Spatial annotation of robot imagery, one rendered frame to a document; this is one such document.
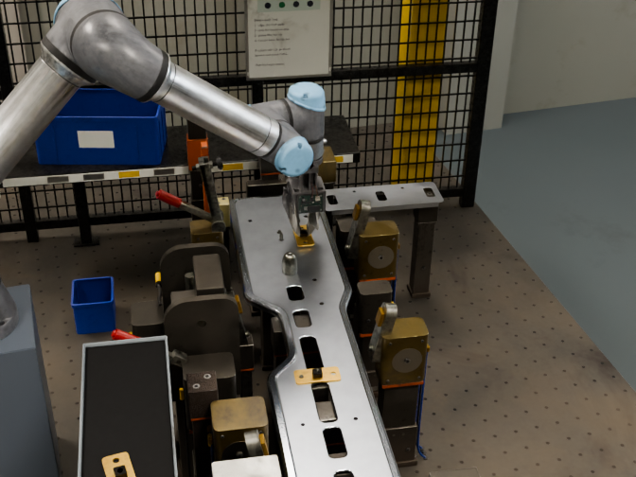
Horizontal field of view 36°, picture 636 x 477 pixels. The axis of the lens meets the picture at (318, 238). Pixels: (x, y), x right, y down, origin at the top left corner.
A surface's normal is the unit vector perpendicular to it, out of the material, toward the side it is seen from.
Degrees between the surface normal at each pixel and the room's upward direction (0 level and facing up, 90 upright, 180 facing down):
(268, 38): 90
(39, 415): 90
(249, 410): 0
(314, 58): 90
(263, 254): 0
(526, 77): 90
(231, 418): 0
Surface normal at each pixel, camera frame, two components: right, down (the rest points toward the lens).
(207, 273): 0.01, -0.84
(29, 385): 0.29, 0.53
